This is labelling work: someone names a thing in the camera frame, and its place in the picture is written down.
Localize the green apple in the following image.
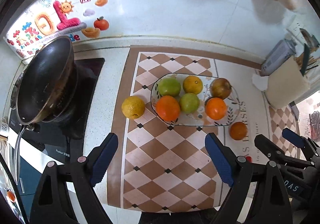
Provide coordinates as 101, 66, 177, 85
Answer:
179, 93, 200, 114
158, 78, 181, 97

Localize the front green apple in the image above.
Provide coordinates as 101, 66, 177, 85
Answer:
179, 93, 200, 114

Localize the dark brown apple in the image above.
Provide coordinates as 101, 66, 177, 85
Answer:
210, 78, 232, 100

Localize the grey metal canister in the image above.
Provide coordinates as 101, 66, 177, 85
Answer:
260, 39, 297, 76

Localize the cream utensil holder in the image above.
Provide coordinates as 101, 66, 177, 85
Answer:
265, 57, 310, 109

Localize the checkered brown table mat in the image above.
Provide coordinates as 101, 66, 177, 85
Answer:
107, 46, 299, 213

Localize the right orange on plate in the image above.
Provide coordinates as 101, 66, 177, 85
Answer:
205, 98, 227, 120

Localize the back green apple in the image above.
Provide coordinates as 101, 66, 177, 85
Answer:
158, 78, 181, 97

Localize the red cherry tomato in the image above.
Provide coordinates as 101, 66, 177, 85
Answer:
245, 156, 252, 163

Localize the dark orange off plate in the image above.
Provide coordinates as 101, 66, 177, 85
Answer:
229, 122, 248, 140

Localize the floral oval plate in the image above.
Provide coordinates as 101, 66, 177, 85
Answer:
150, 73, 240, 127

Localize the yellow orange on plate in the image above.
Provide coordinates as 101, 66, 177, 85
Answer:
183, 75, 203, 95

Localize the black frying pan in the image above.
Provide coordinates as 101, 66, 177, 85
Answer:
13, 36, 78, 183

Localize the colourful wall sticker sheet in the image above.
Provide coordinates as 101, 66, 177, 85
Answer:
3, 0, 110, 60

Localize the white crumpled paper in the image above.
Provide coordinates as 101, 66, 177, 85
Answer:
252, 74, 269, 92

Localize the yellow lemon off plate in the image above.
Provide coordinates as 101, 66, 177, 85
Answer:
121, 96, 145, 119

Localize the left orange on plate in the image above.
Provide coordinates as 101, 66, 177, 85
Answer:
156, 95, 181, 121

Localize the black induction cooktop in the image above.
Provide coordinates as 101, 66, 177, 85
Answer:
22, 58, 105, 163

